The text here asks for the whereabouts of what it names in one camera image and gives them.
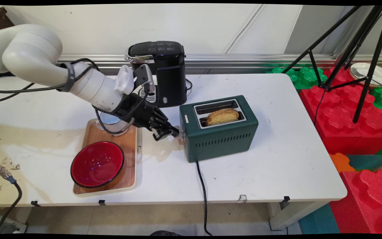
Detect white plate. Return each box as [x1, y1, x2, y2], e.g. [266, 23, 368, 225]
[350, 62, 382, 88]

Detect black tripod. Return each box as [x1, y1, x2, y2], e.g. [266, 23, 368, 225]
[282, 5, 382, 124]

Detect white table leg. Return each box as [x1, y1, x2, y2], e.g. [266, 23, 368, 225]
[267, 200, 328, 231]

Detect teal foam mat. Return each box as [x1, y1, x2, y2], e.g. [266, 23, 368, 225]
[298, 154, 382, 235]

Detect red bowl with black rim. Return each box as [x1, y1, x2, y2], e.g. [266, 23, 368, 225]
[70, 141, 125, 189]

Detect large red foam block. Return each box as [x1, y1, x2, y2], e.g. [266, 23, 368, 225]
[298, 66, 382, 156]
[329, 169, 382, 235]

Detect black coffee machine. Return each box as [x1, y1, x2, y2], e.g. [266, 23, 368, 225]
[125, 40, 193, 109]

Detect cable with metal connector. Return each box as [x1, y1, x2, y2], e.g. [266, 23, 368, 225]
[0, 157, 23, 233]

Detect wooden serving tray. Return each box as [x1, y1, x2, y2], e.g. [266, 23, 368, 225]
[73, 118, 138, 198]

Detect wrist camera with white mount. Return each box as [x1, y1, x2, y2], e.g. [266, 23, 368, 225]
[114, 64, 156, 96]

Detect toast bread slice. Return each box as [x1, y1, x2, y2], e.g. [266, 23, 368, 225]
[205, 108, 240, 127]

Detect white enamel mug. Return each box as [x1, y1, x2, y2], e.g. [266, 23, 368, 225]
[95, 111, 129, 137]

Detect grey velcro cable strap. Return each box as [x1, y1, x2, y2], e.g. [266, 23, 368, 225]
[60, 62, 79, 93]

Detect orange foam piece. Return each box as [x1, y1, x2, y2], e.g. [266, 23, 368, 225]
[329, 152, 352, 174]

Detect green two-slot toaster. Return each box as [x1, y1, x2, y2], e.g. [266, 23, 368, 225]
[179, 95, 259, 163]

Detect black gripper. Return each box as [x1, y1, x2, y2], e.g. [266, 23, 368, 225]
[113, 93, 180, 142]

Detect metal fork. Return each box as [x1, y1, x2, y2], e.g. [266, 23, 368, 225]
[351, 68, 382, 91]

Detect aluminium window rail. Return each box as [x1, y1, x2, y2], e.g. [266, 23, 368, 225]
[57, 54, 382, 71]

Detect black toaster power cable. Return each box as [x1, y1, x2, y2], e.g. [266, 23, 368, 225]
[196, 161, 213, 236]

